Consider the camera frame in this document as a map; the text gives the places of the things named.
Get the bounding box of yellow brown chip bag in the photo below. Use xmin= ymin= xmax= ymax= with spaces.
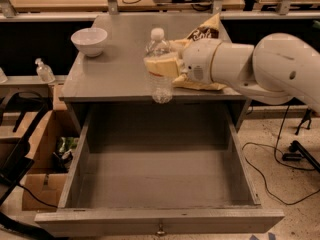
xmin=170 ymin=12 xmax=228 ymax=92

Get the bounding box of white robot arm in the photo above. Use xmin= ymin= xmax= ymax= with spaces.
xmin=144 ymin=33 xmax=320 ymax=113

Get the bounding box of open grey top drawer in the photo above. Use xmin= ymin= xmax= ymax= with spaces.
xmin=35 ymin=106 xmax=284 ymax=237

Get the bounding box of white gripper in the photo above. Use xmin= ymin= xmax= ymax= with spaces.
xmin=144 ymin=38 xmax=222 ymax=84

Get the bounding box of white ceramic bowl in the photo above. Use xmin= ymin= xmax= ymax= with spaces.
xmin=71 ymin=27 xmax=108 ymax=57

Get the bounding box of clear pump bottle left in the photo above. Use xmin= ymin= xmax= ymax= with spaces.
xmin=35 ymin=58 xmax=55 ymax=83

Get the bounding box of grey metal rail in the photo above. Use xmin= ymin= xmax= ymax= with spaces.
xmin=0 ymin=10 xmax=320 ymax=22

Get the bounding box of green packet in box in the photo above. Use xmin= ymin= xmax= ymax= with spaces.
xmin=55 ymin=137 xmax=78 ymax=155

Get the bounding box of metal drawer knob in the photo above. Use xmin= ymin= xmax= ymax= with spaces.
xmin=156 ymin=224 xmax=166 ymax=237

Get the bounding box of black chair frame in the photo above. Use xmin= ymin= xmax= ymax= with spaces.
xmin=0 ymin=90 xmax=67 ymax=240

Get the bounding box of clear plastic water bottle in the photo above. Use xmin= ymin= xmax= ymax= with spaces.
xmin=144 ymin=28 xmax=178 ymax=104

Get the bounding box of black floor cable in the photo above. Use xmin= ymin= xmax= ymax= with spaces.
xmin=241 ymin=103 xmax=320 ymax=206

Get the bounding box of grey wooden cabinet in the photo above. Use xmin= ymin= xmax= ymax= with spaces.
xmin=60 ymin=15 xmax=249 ymax=132

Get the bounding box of brown cardboard box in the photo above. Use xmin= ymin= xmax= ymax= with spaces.
xmin=22 ymin=85 xmax=79 ymax=211

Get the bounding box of black stand leg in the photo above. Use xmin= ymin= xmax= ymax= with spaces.
xmin=282 ymin=108 xmax=320 ymax=173

